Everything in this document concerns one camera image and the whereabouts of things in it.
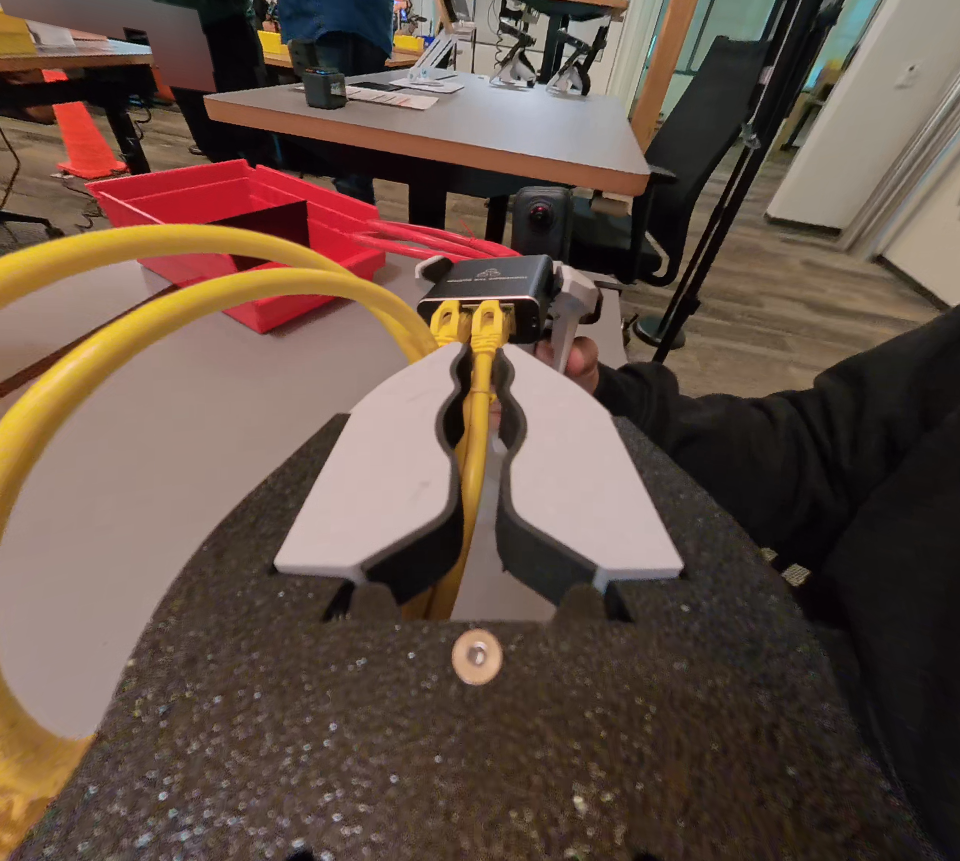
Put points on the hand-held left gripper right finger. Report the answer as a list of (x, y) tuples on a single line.
[(592, 486)]

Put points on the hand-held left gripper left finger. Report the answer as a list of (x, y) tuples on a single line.
[(375, 486)]

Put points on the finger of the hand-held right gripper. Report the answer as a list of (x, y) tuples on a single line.
[(433, 266), (581, 291)]

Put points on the black ethernet splitter box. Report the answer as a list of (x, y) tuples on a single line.
[(487, 283)]

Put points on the person's right forearm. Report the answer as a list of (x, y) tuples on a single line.
[(750, 418)]

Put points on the person's right hand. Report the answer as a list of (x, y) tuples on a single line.
[(581, 360)]

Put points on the grey table with wooden edge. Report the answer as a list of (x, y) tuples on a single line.
[(487, 118)]

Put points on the black and white stand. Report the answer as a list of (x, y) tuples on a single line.
[(517, 60), (574, 64)]

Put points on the white paper strip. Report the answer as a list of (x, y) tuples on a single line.
[(390, 97)]

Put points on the black office chair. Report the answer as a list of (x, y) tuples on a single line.
[(697, 141)]

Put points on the black cube device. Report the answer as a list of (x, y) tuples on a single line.
[(324, 88)]

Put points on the red plastic compartment bin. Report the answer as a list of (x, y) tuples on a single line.
[(225, 238)]

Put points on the black tripod stand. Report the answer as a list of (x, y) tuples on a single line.
[(750, 126)]

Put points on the person's black hoodie torso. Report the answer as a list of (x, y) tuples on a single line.
[(900, 651)]

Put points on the orange traffic cone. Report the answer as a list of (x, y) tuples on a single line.
[(82, 133)]

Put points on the wooden desk with black legs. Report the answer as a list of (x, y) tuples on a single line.
[(75, 55)]

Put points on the yellow storage bin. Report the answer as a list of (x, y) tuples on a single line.
[(15, 34)]

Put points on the light wooden post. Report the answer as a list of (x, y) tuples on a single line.
[(679, 21)]

